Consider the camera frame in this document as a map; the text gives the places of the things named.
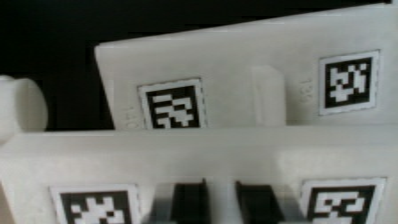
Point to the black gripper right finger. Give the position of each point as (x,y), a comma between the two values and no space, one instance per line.
(258,204)

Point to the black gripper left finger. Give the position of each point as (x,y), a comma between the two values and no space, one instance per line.
(191,204)

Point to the white cabinet door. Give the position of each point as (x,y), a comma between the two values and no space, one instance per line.
(276,156)
(290,71)

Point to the white cabinet body box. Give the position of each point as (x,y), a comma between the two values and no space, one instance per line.
(24,110)

